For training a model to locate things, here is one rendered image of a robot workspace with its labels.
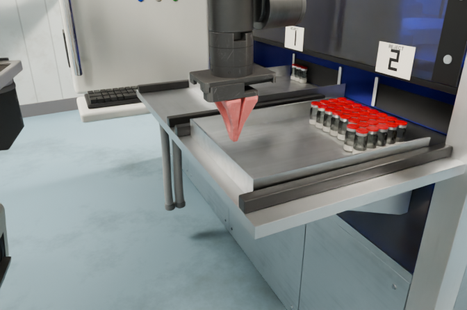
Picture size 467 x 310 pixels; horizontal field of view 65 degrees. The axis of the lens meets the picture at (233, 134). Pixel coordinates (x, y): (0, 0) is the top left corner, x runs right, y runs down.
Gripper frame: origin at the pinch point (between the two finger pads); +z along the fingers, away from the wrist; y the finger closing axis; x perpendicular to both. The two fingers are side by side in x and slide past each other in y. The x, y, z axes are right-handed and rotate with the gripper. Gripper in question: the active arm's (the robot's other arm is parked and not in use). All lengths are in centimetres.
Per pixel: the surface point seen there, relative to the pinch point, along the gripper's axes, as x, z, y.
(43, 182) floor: 187, 97, -47
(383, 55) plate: 9.8, -5.7, 37.4
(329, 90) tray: 28.1, 6.9, 39.9
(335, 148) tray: 2.5, 8.0, 21.2
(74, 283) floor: 89, 96, -34
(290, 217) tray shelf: -11.5, 7.6, 2.6
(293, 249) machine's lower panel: 33, 61, 35
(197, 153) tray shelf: 11.4, 7.7, -1.9
